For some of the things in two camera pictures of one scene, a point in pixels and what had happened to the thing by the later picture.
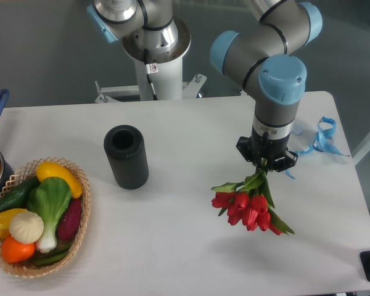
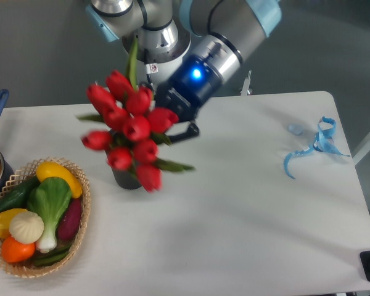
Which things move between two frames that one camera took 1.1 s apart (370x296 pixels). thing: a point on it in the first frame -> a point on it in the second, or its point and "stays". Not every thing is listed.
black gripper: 266,153 -> 195,80
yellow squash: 50,169 stays
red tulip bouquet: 250,203 -> 135,133
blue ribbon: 323,140 stays
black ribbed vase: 124,145 stays
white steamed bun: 26,227 stays
